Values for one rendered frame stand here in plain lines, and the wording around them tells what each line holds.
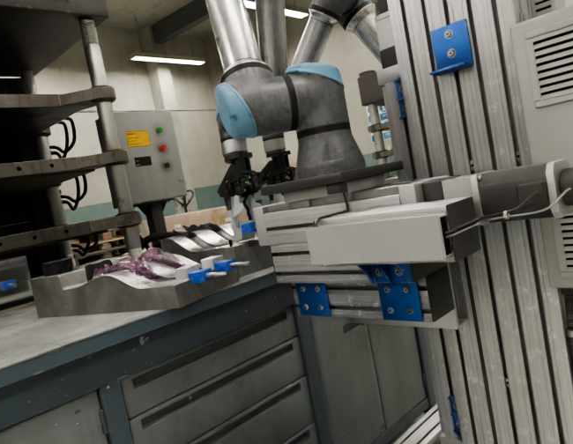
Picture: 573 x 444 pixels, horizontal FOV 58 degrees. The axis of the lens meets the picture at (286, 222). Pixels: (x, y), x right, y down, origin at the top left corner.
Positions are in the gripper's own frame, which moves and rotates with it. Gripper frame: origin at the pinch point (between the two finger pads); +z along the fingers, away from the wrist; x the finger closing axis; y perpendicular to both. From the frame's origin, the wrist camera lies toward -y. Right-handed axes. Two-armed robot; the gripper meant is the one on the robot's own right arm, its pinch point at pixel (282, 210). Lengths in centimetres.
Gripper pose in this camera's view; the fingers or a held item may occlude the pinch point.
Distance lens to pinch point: 180.6
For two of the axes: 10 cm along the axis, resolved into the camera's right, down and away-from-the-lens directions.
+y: 7.0, -0.9, -7.1
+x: 6.9, -1.8, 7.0
